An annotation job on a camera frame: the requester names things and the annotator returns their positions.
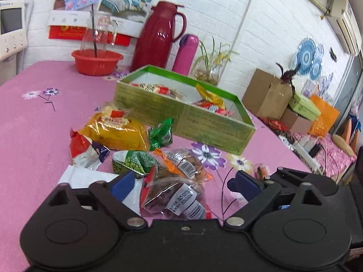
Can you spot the white appliance with screen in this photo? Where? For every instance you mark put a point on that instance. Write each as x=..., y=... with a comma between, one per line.
x=12, y=42

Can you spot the pink floral tablecloth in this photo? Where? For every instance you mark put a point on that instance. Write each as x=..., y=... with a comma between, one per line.
x=42, y=136

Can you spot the glass vase with plant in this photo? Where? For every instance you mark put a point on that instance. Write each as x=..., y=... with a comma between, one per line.
x=208, y=75

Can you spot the green shoe box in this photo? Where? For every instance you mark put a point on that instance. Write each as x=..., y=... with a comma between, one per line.
x=306, y=106

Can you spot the small blue patterned wall fan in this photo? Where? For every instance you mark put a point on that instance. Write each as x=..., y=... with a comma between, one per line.
x=320, y=51

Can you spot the green cardboard box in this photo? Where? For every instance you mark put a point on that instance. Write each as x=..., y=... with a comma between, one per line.
x=198, y=130

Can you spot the wall calendar poster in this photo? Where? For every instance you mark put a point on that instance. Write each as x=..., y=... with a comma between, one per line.
x=127, y=11

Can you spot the orange paper bag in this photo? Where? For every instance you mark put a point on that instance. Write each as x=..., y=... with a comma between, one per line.
x=326, y=116

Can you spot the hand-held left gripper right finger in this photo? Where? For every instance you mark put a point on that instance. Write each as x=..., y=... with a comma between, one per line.
x=248, y=187

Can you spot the white power strip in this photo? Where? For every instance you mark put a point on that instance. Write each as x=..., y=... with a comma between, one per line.
x=305, y=153

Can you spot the small pink snack stick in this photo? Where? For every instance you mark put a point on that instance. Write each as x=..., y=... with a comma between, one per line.
x=261, y=172

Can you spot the large blue patterned wall fan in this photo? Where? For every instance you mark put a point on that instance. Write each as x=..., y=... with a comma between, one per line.
x=305, y=56

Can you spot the clear packet with orange edge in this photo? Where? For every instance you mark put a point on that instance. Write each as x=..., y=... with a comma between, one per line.
x=181, y=161

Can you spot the dark red plant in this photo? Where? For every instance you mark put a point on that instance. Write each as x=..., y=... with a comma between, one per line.
x=286, y=75

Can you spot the green diamond pattern packet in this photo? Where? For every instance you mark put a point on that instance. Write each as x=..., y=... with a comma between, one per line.
x=136, y=160

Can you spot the yellow packet with red label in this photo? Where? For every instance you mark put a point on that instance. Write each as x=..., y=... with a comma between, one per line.
x=119, y=134

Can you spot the white snack packet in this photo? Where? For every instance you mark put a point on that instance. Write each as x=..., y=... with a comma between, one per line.
x=85, y=177

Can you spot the small green foil packet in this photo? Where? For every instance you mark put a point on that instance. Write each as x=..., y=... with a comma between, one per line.
x=161, y=134

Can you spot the pink thermos bottle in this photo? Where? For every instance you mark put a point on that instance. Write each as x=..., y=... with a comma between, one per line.
x=184, y=56

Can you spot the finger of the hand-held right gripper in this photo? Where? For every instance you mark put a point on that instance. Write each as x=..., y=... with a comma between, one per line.
x=312, y=177

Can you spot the glass pitcher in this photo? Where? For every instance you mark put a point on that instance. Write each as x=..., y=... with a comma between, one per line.
x=99, y=34

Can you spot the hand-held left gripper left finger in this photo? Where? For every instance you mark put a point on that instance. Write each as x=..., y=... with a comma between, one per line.
x=123, y=185

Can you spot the red white small packet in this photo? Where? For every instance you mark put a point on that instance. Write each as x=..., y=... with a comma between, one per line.
x=85, y=150

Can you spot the medium blue patterned wall fan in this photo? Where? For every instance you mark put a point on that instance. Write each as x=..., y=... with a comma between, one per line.
x=315, y=69

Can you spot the black stirring stick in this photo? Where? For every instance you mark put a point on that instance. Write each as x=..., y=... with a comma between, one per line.
x=94, y=34

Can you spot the red thermos jug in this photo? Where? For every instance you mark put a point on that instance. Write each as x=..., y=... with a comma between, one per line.
x=156, y=42

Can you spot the small brown cardboard box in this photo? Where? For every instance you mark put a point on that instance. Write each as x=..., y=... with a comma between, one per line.
x=296, y=123

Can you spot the red plastic basin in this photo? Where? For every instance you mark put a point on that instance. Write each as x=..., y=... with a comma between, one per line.
x=93, y=65

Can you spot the white air conditioner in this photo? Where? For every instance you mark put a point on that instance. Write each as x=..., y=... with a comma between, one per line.
x=344, y=14

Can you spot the clear packet with dark contents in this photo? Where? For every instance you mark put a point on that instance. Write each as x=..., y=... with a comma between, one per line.
x=170, y=194

